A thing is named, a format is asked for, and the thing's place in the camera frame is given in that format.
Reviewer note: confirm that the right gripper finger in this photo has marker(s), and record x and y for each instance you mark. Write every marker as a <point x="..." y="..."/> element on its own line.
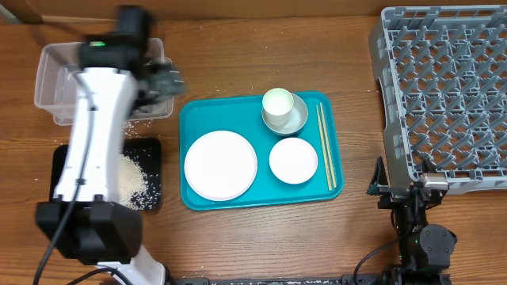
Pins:
<point x="427" y="166"/>
<point x="379" y="183"/>

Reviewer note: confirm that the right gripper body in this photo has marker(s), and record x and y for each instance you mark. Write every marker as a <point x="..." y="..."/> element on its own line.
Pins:
<point x="394" y="195"/>

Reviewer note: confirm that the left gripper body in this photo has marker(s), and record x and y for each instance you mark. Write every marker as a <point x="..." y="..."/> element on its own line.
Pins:
<point x="157" y="85"/>

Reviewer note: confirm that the small white bowl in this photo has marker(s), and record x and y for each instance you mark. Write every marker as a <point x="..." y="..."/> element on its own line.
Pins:
<point x="293" y="161"/>

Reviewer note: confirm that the pile of rice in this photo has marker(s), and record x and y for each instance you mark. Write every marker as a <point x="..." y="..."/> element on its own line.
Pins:
<point x="137" y="192"/>

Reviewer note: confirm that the large white plate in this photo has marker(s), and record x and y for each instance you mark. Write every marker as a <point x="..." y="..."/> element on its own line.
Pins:
<point x="220" y="165"/>

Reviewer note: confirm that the white cup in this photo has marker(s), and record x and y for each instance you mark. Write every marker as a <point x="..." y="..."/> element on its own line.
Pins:
<point x="277" y="104"/>

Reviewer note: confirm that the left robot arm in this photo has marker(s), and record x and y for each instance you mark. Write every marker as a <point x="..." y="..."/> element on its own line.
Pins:
<point x="84" y="220"/>

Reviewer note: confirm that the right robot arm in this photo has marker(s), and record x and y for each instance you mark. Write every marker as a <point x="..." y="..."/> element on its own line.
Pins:
<point x="424" y="249"/>

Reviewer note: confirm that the grey dishwasher rack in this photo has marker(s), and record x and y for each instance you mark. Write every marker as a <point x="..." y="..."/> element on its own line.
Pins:
<point x="442" y="74"/>

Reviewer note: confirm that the wooden chopstick left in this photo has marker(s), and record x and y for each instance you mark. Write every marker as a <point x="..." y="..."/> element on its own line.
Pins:
<point x="327" y="168"/>

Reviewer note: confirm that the wooden chopstick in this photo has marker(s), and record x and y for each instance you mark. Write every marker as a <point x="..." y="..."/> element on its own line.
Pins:
<point x="327" y="144"/>
<point x="327" y="168"/>

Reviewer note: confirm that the teal serving tray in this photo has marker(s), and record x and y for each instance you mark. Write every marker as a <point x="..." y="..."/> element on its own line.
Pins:
<point x="242" y="115"/>

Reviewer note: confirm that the wooden chopstick right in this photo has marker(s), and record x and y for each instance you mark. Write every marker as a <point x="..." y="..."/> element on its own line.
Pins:
<point x="327" y="144"/>

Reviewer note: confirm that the grey saucer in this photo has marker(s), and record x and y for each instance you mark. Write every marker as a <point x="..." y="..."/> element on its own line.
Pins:
<point x="297" y="119"/>

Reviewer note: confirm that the clear plastic bin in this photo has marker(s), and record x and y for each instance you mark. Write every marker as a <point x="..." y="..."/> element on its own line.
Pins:
<point x="55" y="87"/>

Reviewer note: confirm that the black rectangular tray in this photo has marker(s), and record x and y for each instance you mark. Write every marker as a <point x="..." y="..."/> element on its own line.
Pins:
<point x="147" y="152"/>

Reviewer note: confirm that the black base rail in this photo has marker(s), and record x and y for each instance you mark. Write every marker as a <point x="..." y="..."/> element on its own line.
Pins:
<point x="363" y="279"/>

